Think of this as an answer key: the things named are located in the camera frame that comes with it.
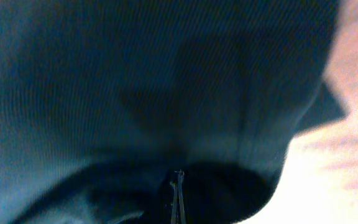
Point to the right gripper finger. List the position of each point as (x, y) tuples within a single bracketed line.
[(174, 185), (180, 194)]

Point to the black polo shirt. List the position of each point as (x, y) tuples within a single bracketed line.
[(102, 101)]

